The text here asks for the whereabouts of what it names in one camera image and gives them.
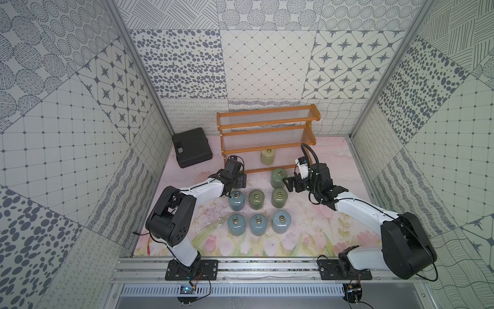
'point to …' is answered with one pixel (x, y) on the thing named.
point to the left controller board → (187, 289)
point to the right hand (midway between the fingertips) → (293, 178)
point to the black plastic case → (192, 147)
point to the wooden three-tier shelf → (267, 140)
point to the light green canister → (267, 156)
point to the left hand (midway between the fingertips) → (243, 178)
